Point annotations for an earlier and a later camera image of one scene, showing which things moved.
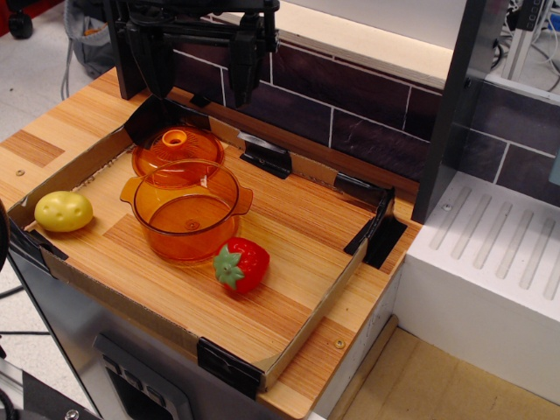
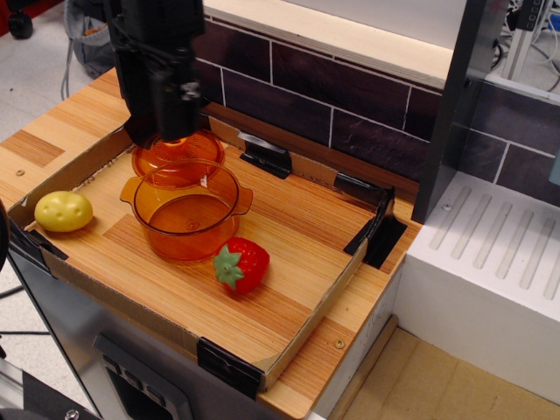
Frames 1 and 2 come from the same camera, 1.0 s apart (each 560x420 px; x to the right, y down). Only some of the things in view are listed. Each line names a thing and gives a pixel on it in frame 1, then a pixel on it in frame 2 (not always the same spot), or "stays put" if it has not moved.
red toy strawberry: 241,264 stays put
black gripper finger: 246,52 -> 179,103
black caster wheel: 20,25 stays put
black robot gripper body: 207,19 -> 154,42
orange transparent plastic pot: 187,207 stays put
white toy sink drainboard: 481,283 stays put
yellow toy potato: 63,211 stays put
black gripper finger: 155,60 -> 143,102
